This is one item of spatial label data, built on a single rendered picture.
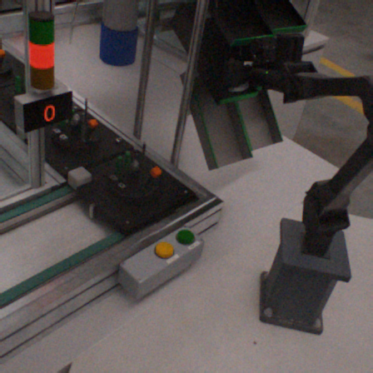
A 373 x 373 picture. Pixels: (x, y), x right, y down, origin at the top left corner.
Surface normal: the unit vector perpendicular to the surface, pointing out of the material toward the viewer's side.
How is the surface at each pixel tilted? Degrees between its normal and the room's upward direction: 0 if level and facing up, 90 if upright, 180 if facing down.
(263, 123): 45
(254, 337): 0
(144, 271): 0
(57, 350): 0
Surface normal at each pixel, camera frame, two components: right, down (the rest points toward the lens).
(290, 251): 0.15, -0.80
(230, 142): 0.51, -0.18
